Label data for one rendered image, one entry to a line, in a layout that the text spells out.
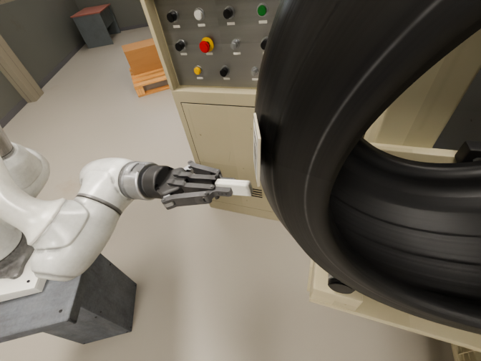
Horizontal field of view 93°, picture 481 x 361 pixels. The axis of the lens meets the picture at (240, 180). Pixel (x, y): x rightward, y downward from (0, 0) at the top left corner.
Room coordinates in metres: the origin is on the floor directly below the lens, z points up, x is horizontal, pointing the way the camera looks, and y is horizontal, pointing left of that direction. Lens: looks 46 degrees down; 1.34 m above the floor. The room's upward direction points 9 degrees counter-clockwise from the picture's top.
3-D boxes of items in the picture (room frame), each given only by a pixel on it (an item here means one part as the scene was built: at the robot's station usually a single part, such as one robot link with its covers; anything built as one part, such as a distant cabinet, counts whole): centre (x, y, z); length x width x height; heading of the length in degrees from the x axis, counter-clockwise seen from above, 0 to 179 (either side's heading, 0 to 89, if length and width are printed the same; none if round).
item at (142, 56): (3.84, 0.74, 0.24); 1.31 x 0.90 x 0.47; 109
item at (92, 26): (7.07, 2.84, 0.32); 1.20 x 0.64 x 0.64; 5
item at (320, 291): (0.29, -0.22, 0.84); 0.36 x 0.09 x 0.06; 155
